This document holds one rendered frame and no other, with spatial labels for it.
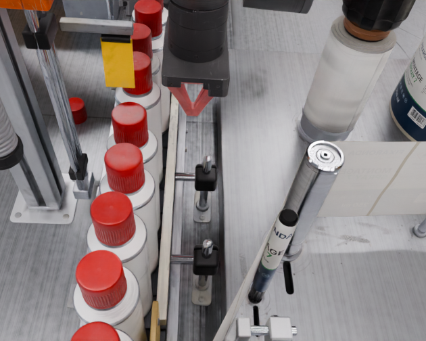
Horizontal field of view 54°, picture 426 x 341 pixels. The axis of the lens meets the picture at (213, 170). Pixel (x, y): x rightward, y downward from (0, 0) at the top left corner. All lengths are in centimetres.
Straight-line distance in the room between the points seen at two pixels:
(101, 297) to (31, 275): 31
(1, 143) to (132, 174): 11
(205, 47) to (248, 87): 35
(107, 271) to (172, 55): 22
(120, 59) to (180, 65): 6
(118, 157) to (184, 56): 12
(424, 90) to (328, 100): 16
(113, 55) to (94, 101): 36
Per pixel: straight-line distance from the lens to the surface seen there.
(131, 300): 35
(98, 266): 32
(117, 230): 34
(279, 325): 39
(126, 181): 37
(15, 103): 50
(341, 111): 63
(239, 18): 102
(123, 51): 44
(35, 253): 63
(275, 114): 72
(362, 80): 60
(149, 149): 43
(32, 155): 56
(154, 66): 52
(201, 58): 42
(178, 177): 57
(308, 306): 54
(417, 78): 73
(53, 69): 47
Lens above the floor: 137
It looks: 52 degrees down
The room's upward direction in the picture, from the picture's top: 7 degrees clockwise
